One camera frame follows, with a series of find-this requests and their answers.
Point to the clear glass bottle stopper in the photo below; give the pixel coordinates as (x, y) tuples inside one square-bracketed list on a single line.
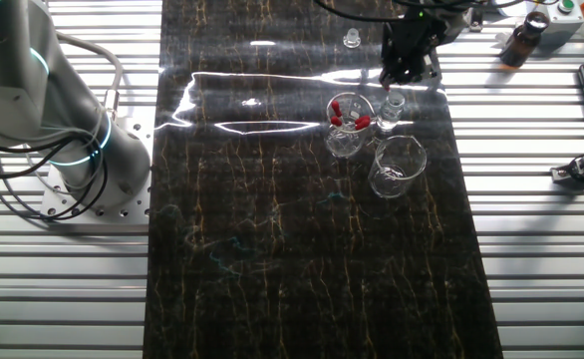
[(352, 39)]

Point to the red bulb glass dropper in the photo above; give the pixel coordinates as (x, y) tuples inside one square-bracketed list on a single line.
[(362, 119), (336, 121), (386, 87), (362, 126), (336, 107)]

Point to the brown glass bottle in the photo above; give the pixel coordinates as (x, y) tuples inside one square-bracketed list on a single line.
[(518, 47)]

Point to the small clear glass bottle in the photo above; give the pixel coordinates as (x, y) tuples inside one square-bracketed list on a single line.
[(390, 117)]

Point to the glass beaker with droppers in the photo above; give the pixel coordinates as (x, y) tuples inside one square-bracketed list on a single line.
[(344, 147)]

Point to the black marble pattern mat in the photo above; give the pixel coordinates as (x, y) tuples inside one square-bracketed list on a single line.
[(272, 249)]

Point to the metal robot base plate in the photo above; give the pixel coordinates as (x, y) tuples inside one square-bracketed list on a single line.
[(140, 127)]

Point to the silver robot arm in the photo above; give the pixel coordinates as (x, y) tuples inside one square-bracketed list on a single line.
[(23, 100)]

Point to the clear glass beaker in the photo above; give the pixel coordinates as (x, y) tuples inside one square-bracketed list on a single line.
[(396, 179)]

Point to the grey box green button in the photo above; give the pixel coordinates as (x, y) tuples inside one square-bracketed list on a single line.
[(561, 25)]

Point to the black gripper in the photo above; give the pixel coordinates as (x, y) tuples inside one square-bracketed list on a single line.
[(411, 35)]

